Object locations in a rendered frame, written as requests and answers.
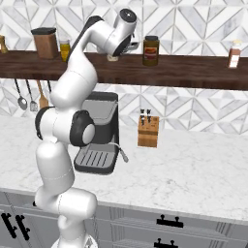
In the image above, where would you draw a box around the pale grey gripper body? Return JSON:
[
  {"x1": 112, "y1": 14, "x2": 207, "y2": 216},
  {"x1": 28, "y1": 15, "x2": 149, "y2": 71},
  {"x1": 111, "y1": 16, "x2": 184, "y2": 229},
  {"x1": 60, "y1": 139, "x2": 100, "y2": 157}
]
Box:
[{"x1": 107, "y1": 41, "x2": 140, "y2": 62}]

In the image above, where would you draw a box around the hanging metal slotted spatula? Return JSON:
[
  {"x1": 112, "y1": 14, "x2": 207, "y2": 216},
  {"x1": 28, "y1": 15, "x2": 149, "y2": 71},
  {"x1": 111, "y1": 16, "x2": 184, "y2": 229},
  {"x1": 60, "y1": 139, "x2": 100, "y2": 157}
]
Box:
[{"x1": 25, "y1": 79, "x2": 40, "y2": 113}]

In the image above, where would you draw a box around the yellow oil jar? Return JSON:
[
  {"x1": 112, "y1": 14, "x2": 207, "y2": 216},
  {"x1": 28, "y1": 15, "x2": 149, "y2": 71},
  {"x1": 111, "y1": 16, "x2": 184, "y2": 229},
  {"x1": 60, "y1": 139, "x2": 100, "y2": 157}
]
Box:
[{"x1": 59, "y1": 38, "x2": 72, "y2": 63}]

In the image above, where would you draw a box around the brown canister with black lid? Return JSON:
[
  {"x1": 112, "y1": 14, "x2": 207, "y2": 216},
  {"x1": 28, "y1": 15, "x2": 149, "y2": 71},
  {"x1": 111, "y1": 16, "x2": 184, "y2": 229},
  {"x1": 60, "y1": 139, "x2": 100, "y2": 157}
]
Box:
[{"x1": 30, "y1": 27, "x2": 60, "y2": 60}]

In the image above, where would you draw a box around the hanging wooden spatula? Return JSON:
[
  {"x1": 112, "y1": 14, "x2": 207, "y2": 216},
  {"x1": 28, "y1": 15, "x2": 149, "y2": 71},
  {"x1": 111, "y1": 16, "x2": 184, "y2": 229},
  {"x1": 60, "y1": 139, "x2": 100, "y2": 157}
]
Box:
[{"x1": 35, "y1": 79, "x2": 49, "y2": 109}]

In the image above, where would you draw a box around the wooden knife block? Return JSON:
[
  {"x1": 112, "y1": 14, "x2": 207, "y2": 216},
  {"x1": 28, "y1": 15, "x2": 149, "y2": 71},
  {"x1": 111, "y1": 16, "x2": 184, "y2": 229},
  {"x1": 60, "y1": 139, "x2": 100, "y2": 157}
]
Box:
[{"x1": 137, "y1": 114, "x2": 161, "y2": 149}]

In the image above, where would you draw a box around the grey cupboard door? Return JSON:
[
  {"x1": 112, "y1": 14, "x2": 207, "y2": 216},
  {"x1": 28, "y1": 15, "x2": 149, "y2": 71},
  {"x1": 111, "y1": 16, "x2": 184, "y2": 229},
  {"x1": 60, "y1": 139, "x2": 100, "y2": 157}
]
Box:
[
  {"x1": 13, "y1": 205, "x2": 63, "y2": 248},
  {"x1": 0, "y1": 193, "x2": 16, "y2": 248}
]

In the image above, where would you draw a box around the grey drawer front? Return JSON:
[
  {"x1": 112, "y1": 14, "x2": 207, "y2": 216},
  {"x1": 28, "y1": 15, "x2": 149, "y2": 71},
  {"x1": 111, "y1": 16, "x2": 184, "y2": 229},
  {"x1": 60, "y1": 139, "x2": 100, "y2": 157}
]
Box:
[
  {"x1": 110, "y1": 215, "x2": 248, "y2": 242},
  {"x1": 110, "y1": 237, "x2": 248, "y2": 248}
]

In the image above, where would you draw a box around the black drawer handle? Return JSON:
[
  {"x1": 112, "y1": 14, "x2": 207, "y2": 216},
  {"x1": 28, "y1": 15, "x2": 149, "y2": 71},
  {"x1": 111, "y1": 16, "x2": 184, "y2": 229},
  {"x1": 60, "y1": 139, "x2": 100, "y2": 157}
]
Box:
[
  {"x1": 153, "y1": 238, "x2": 179, "y2": 248},
  {"x1": 156, "y1": 214, "x2": 185, "y2": 229}
]

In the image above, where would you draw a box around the hanging metal ladle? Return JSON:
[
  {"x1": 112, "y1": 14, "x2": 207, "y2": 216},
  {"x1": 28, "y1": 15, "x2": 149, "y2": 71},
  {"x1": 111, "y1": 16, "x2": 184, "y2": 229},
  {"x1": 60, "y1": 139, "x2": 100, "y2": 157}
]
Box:
[{"x1": 13, "y1": 78, "x2": 29, "y2": 111}]

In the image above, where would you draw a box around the amber jar with red label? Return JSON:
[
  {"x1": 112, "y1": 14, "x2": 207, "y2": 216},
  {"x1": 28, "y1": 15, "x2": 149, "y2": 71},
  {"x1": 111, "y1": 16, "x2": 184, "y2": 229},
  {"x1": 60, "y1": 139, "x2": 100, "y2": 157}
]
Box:
[{"x1": 141, "y1": 35, "x2": 161, "y2": 68}]

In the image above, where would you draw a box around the black cupboard door handle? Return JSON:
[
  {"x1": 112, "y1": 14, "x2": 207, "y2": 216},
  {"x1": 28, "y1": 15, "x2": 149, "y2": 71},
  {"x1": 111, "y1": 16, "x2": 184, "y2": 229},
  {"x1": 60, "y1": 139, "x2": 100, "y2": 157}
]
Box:
[
  {"x1": 15, "y1": 214, "x2": 31, "y2": 242},
  {"x1": 0, "y1": 212, "x2": 17, "y2": 239}
]

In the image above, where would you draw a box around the dark wooden wall shelf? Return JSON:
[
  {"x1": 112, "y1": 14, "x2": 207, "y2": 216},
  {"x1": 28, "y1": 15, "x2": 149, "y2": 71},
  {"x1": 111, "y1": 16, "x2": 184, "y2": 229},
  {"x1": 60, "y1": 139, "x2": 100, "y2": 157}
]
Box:
[{"x1": 0, "y1": 49, "x2": 248, "y2": 92}]

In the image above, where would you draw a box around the black and grey coffee machine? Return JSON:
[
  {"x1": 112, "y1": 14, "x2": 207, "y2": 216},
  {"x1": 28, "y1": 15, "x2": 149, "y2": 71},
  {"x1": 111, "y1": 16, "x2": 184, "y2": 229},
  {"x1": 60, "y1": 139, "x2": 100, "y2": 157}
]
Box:
[{"x1": 73, "y1": 91, "x2": 130, "y2": 176}]

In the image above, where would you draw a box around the white bottle with brown label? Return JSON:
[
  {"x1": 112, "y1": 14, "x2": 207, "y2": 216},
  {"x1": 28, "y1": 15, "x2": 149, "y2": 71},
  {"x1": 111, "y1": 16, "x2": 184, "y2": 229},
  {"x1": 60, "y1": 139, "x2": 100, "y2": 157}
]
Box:
[{"x1": 227, "y1": 40, "x2": 243, "y2": 70}]

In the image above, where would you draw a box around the small brown bottle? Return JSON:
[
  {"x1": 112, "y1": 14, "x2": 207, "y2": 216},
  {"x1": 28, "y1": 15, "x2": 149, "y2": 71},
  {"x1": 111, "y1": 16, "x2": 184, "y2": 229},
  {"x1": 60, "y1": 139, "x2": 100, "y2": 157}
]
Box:
[{"x1": 0, "y1": 34, "x2": 10, "y2": 55}]

